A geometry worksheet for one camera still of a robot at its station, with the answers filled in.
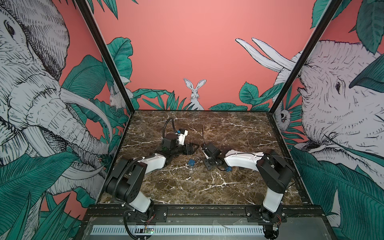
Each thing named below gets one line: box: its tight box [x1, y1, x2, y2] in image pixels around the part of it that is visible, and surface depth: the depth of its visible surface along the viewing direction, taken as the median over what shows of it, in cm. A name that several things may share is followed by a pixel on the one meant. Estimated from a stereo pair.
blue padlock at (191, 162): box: [188, 159, 196, 166], surface depth 94 cm
